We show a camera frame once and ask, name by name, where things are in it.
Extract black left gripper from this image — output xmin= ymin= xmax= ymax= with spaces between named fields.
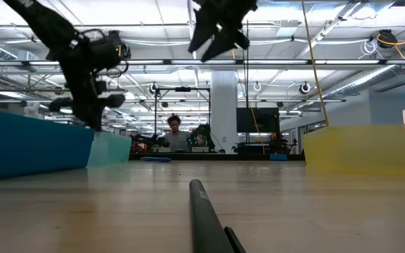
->
xmin=47 ymin=33 xmax=127 ymax=133

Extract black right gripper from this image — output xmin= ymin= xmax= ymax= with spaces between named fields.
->
xmin=187 ymin=0 xmax=259 ymax=63

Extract thick black pen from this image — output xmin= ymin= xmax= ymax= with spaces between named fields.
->
xmin=188 ymin=179 xmax=248 ymax=253

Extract teal plastic bin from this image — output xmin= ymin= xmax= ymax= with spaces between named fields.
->
xmin=86 ymin=132 xmax=132 ymax=167

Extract white figure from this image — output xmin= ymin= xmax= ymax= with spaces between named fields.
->
xmin=22 ymin=101 xmax=44 ymax=119

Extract white pillar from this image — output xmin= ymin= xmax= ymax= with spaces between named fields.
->
xmin=210 ymin=71 xmax=238 ymax=150

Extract long ceiling light bar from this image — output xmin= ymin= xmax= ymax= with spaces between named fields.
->
xmin=0 ymin=58 xmax=405 ymax=67

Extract blue plastic bin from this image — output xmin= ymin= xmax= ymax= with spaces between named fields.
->
xmin=0 ymin=107 xmax=96 ymax=183

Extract blue pen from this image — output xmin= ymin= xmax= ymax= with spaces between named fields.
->
xmin=139 ymin=156 xmax=172 ymax=163

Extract person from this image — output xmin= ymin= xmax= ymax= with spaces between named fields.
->
xmin=162 ymin=115 xmax=193 ymax=153

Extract black monitor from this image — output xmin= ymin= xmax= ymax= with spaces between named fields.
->
xmin=236 ymin=107 xmax=281 ymax=134

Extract dark background equipment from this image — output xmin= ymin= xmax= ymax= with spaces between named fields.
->
xmin=269 ymin=131 xmax=298 ymax=155

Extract yellow plastic bin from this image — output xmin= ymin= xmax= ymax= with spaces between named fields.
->
xmin=302 ymin=124 xmax=405 ymax=176

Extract black hanging cable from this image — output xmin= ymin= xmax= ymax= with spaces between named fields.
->
xmin=239 ymin=20 xmax=250 ymax=145

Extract black gantry frame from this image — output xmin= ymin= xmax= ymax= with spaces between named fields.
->
xmin=154 ymin=86 xmax=212 ymax=124

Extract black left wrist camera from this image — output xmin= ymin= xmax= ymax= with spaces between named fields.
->
xmin=91 ymin=33 xmax=123 ymax=71

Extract black table frame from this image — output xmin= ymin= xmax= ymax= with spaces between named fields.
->
xmin=128 ymin=153 xmax=305 ymax=162

